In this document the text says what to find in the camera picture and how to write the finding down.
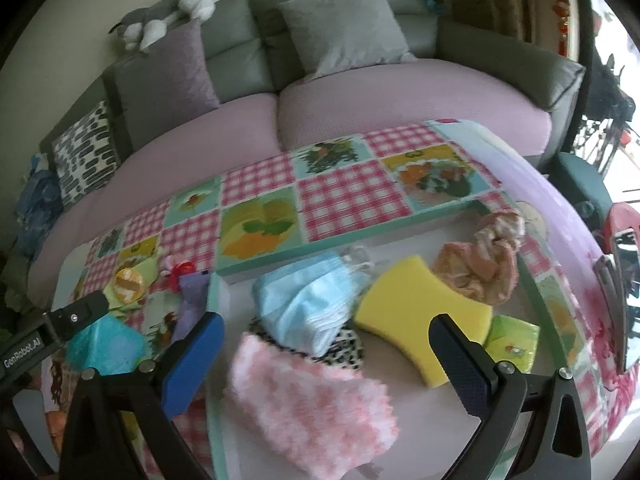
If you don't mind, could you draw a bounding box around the red pipe cleaner ornament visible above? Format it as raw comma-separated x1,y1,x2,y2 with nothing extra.
160,255,193,278

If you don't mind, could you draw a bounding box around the green tissue packet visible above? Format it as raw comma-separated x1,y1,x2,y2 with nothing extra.
482,314,542,373

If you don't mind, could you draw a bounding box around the teal wipes packet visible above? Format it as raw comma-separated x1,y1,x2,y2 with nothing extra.
65,317,148,376

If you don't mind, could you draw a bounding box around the grey sofa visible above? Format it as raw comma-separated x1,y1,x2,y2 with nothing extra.
25,0,586,306

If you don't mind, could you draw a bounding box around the blue clothing pile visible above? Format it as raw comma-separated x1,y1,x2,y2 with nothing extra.
15,155,63,256

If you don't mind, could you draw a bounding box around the light grey cushion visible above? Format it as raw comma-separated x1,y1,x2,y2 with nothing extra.
276,0,416,81

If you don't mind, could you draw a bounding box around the grey and white plush dog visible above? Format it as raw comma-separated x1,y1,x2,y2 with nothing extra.
109,0,218,53

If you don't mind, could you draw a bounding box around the pink sofa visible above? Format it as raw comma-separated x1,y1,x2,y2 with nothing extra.
27,57,553,306

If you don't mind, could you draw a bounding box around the pink checked picture tablecloth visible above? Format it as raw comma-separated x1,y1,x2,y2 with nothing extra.
40,119,631,480

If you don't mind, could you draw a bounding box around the yellow sponge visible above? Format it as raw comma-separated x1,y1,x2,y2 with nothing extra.
354,255,493,388

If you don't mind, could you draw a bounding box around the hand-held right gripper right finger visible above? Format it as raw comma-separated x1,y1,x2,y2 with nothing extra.
428,313,593,480

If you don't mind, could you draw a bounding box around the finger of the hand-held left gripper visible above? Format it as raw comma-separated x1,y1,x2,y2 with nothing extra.
42,294,108,346

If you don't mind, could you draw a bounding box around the shiny metal stand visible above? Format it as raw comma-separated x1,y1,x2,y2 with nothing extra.
592,227,640,376

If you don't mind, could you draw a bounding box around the pink and white fluffy sock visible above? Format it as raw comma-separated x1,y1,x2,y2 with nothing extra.
222,332,401,480

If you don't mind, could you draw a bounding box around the black and white patterned cushion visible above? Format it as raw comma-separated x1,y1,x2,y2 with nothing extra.
51,100,121,211

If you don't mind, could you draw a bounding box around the black metal frame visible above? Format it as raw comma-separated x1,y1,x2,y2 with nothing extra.
582,52,640,181

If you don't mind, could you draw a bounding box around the pink stool with holes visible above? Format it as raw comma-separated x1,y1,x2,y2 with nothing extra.
600,202,640,241

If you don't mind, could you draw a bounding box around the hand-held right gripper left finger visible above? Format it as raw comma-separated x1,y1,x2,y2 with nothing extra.
57,311,225,480

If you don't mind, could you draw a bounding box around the blue face mask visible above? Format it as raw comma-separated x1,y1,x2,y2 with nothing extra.
251,251,373,358

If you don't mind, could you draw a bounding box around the dark teal stool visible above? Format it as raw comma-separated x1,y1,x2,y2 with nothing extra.
550,152,613,226

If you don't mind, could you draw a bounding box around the red and gold hanging decoration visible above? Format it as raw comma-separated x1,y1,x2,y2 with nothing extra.
547,0,576,58

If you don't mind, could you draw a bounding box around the purple cloth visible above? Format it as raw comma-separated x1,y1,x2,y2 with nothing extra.
172,270,213,343

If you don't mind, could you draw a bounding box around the leopard print scrunchie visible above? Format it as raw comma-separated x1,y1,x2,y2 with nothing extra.
247,317,368,371

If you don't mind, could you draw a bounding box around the purple-grey cushion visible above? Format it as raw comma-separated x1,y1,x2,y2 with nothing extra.
112,20,221,151

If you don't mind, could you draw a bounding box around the light green cloth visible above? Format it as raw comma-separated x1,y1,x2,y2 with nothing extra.
102,255,163,318

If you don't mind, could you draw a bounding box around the pink floral cloth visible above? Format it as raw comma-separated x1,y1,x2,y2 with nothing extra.
431,210,526,308

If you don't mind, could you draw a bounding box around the teal shallow cardboard tray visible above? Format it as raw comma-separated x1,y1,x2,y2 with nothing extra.
207,195,596,480

